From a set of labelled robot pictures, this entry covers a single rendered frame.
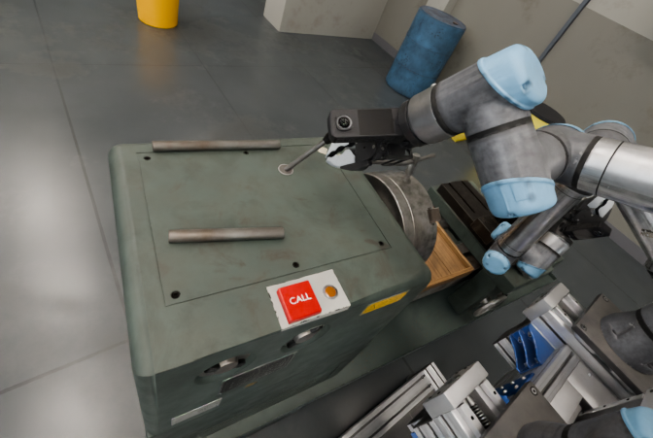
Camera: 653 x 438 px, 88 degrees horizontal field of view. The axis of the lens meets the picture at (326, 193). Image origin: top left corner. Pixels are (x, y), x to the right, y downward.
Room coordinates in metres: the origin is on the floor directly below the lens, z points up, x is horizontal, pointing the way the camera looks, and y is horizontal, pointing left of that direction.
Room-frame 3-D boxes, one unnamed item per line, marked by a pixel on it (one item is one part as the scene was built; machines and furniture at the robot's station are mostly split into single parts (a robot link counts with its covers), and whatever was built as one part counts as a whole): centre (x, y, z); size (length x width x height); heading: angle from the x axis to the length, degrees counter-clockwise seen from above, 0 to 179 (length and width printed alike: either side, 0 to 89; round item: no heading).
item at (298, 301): (0.30, -0.04, 1.26); 0.06 x 0.06 x 0.02; 44
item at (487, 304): (1.05, -0.84, 0.73); 0.27 x 0.12 x 0.27; 134
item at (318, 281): (0.32, -0.05, 1.23); 0.13 x 0.08 x 0.06; 134
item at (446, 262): (0.96, -0.40, 0.88); 0.36 x 0.30 x 0.04; 44
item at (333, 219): (0.48, 0.07, 1.06); 0.59 x 0.48 x 0.39; 134
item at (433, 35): (4.66, -0.38, 0.48); 0.63 x 0.63 x 0.97
